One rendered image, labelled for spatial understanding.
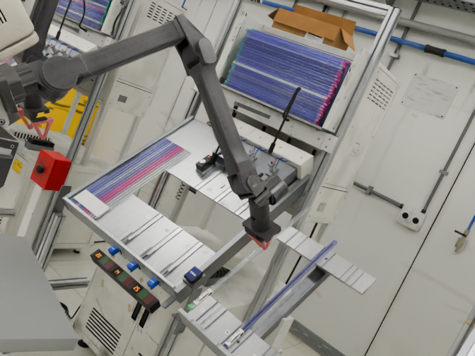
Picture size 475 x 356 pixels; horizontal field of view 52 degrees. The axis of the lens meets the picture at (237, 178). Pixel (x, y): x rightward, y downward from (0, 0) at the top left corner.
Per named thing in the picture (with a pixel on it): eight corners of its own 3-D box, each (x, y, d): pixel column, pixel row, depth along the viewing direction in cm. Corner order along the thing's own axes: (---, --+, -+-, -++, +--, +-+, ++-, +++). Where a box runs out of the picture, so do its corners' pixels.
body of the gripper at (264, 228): (256, 215, 147) (254, 197, 142) (282, 231, 141) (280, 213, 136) (242, 227, 144) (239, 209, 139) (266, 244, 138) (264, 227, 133)
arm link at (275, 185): (228, 184, 137) (245, 179, 130) (255, 162, 143) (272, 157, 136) (251, 218, 140) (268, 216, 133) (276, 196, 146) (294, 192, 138)
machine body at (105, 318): (160, 443, 193) (222, 309, 184) (66, 338, 232) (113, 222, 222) (249, 400, 247) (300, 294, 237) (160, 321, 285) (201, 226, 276)
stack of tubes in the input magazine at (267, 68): (317, 125, 186) (347, 58, 182) (222, 83, 214) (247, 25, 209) (330, 131, 196) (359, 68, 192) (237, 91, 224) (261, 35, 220)
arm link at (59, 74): (177, 20, 137) (193, 4, 128) (200, 64, 139) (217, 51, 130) (27, 76, 113) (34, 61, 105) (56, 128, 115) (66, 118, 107)
